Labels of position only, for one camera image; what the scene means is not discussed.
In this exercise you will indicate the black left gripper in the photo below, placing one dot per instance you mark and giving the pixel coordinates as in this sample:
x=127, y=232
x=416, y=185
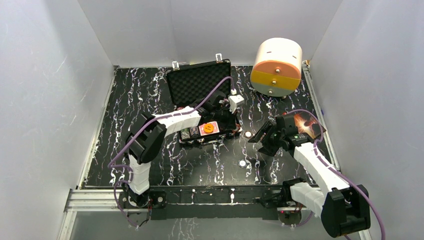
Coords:
x=222, y=108

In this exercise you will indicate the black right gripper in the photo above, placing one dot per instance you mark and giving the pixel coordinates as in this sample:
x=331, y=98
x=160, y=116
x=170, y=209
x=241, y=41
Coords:
x=264, y=129

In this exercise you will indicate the brown white poker chip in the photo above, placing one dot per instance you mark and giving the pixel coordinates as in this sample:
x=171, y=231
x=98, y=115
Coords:
x=247, y=134

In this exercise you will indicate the red playing card deck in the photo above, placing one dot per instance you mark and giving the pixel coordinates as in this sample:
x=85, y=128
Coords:
x=216, y=131

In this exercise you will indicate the yellow big blind button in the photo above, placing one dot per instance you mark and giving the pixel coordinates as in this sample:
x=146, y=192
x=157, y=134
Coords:
x=208, y=128

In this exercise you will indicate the blue white poker chip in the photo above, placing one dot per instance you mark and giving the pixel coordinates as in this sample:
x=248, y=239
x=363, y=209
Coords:
x=242, y=164

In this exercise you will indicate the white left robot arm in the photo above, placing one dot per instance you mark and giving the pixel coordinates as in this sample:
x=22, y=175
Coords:
x=145, y=147

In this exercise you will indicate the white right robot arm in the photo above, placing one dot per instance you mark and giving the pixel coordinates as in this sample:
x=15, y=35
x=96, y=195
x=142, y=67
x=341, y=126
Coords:
x=342, y=208

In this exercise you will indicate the black poker chip case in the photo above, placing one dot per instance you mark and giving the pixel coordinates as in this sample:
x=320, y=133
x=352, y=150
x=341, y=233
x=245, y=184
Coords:
x=190, y=84

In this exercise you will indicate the blue orange chip row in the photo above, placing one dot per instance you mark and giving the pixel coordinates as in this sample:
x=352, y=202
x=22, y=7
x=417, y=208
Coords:
x=194, y=132

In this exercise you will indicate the dark sunburst cover book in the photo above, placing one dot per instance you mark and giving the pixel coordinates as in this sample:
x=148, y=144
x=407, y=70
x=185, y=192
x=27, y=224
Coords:
x=307, y=123

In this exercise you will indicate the white orange yellow drawer cabinet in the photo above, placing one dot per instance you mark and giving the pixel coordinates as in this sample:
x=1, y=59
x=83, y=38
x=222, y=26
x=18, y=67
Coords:
x=277, y=69

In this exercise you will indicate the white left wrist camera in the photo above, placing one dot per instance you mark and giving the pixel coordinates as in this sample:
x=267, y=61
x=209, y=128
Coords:
x=235, y=100

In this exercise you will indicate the aluminium frame rail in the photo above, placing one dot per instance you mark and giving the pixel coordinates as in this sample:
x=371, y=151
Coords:
x=187, y=213

